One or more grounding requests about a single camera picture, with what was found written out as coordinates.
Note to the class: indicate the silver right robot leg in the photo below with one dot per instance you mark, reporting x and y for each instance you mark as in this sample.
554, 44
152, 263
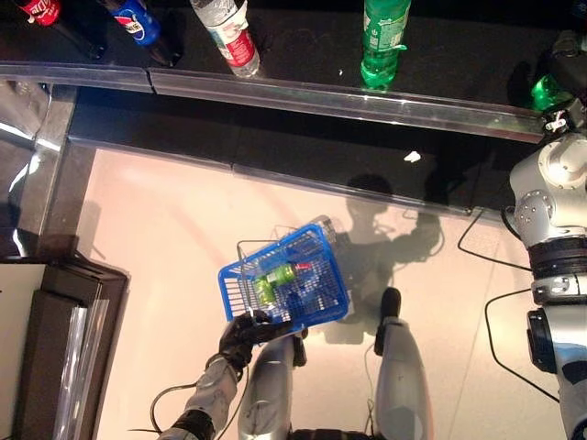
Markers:
399, 366

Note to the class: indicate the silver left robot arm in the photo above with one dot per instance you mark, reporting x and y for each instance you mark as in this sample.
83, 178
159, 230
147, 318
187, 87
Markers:
211, 394

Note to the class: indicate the white paper scrap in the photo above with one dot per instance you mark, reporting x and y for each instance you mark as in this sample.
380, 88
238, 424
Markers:
413, 157

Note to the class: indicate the black shelf base plinth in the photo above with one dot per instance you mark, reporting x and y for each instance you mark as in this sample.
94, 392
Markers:
275, 146

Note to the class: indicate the black display cabinet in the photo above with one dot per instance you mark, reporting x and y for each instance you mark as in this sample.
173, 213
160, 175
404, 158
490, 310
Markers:
55, 344

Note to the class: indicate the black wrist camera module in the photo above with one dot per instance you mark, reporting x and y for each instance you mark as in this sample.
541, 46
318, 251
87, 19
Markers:
557, 121

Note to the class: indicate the cola bottle red label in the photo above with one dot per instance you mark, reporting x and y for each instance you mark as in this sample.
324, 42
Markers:
43, 11

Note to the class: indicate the silver robot leg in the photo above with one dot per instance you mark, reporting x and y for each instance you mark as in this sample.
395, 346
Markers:
266, 389
399, 366

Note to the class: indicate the small green drink can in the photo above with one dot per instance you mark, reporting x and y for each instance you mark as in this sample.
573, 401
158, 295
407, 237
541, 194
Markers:
263, 293

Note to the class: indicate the clear water bottle red label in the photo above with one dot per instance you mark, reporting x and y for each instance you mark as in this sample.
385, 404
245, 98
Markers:
231, 43

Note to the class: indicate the blue plastic shopping basket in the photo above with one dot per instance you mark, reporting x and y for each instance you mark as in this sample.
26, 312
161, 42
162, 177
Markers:
316, 298

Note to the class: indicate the green soda bottle yellow cap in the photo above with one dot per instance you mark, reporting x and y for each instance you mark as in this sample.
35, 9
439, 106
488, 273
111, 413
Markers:
383, 41
546, 94

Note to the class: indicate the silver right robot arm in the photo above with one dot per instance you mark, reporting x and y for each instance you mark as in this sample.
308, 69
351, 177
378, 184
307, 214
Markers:
550, 206

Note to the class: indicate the silver left robot leg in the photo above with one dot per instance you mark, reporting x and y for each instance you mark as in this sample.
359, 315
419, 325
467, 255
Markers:
266, 389

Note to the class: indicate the cola bottle blue label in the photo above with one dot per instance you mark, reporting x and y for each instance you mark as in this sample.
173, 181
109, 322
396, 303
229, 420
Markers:
137, 25

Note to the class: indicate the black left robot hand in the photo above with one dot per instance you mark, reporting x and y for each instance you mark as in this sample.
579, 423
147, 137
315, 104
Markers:
243, 337

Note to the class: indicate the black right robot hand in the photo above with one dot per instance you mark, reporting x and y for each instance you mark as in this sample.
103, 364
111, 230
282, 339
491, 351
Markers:
573, 64

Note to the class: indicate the black robot waist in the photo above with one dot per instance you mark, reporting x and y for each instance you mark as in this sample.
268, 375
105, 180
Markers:
330, 435

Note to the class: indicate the brown marble plinth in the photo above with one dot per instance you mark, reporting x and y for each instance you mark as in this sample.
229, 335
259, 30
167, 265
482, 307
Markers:
50, 183

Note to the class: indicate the green bottle with red cap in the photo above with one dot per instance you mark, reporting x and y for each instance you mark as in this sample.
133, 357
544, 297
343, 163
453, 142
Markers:
280, 274

